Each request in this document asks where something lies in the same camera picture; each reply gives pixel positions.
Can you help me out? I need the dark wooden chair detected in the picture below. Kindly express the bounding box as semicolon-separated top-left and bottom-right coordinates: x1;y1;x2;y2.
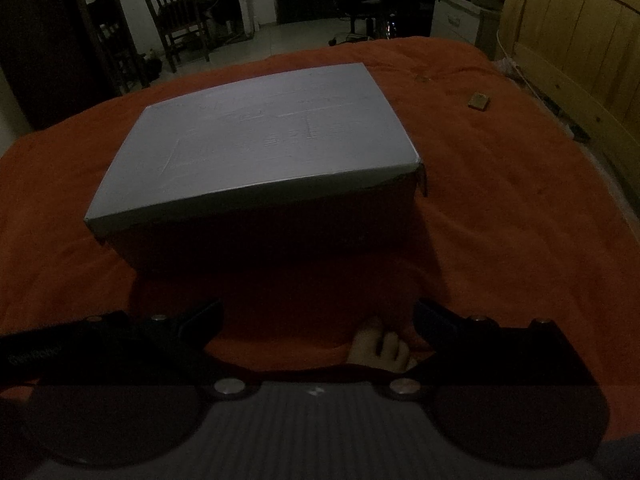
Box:
137;0;212;74

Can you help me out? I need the black office chair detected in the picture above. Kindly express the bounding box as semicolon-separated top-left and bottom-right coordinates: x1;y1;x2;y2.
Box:
334;0;402;42

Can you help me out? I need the person's bare foot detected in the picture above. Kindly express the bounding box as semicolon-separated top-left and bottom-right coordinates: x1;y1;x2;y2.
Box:
345;316;420;373

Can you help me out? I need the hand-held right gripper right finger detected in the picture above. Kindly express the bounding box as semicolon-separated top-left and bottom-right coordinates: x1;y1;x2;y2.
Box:
386;298;601;402

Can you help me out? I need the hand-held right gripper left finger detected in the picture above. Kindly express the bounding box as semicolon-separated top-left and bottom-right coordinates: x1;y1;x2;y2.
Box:
50;299;246;401

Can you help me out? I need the white cardboard box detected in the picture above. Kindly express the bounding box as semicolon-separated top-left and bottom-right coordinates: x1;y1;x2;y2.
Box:
84;62;430;282

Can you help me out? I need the wooden bed headboard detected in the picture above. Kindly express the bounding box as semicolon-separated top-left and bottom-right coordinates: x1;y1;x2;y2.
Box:
500;0;640;173

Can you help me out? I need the white cable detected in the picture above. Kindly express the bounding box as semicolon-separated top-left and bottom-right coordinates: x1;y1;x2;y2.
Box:
495;25;553;107

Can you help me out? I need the orange blanket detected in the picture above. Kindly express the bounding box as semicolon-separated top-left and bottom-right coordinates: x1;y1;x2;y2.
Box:
0;36;640;461

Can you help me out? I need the dark wooden wardrobe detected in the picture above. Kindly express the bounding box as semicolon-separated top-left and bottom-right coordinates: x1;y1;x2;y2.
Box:
0;0;147;132

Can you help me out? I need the white cabinet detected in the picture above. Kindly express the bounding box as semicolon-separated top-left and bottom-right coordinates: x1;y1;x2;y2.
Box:
430;0;502;59

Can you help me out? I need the white fireplace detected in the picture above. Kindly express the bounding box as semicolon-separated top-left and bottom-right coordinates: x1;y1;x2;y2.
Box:
192;0;259;44

